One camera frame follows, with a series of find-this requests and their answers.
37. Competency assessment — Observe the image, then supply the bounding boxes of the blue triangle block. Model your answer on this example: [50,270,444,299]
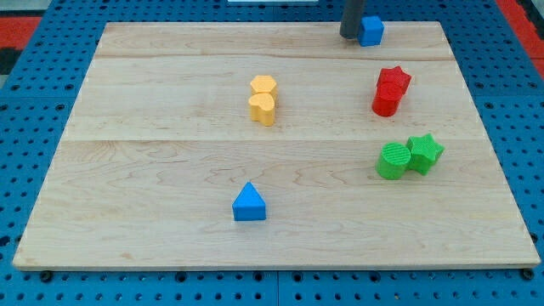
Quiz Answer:
[232,182,266,221]

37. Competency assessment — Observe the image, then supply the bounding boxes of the green star block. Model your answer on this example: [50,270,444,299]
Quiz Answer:
[406,133,445,175]

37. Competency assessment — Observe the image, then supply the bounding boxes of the yellow heart block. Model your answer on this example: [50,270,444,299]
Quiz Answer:
[248,93,275,127]

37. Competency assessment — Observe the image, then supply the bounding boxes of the light wooden board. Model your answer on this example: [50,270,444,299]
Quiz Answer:
[13,21,541,271]

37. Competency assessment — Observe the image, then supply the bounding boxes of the red cylinder block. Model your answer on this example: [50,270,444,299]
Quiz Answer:
[371,82,403,116]

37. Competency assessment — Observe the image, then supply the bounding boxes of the blue cube block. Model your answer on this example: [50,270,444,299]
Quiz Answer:
[358,15,384,47]

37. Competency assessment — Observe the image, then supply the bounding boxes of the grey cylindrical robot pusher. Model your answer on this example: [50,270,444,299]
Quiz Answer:
[339,0,366,40]

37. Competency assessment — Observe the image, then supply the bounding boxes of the red star block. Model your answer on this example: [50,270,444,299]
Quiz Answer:
[377,66,411,94]

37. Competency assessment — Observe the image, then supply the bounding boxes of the yellow hexagon block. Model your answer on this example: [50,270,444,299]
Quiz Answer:
[250,75,278,100]

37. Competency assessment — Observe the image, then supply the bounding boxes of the green cylinder block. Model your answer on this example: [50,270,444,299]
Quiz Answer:
[375,142,411,180]

